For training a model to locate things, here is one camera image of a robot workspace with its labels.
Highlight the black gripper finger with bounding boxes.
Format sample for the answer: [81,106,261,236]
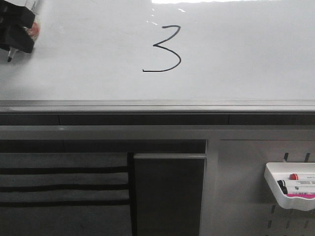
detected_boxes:
[0,4,35,29]
[0,25,34,53]

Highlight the taped black whiteboard marker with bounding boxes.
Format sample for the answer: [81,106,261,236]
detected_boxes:
[7,0,41,63]

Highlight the grey metal cross beam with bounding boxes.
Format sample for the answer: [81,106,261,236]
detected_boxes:
[0,125,315,140]

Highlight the grey fabric with black stripes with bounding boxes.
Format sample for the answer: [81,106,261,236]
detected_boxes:
[0,153,137,236]

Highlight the dark grey metal panel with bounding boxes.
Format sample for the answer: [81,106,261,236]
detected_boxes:
[135,153,206,236]

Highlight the grey pegboard panel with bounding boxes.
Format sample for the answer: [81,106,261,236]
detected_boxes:
[200,140,315,236]

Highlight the upper black capped marker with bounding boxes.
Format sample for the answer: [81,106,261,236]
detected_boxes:
[277,180,315,187]

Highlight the black capped marker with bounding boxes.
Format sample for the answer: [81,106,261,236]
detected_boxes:
[277,180,315,187]
[281,186,315,195]

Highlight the lower black capped marker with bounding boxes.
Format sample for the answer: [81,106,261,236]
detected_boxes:
[281,186,315,195]

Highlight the red capped marker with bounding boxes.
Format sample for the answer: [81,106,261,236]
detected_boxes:
[289,173,315,181]

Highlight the white plastic marker tray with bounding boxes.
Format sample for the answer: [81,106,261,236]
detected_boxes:
[264,162,315,211]

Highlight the white whiteboard with metal frame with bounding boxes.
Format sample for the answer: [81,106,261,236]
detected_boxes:
[0,0,315,113]

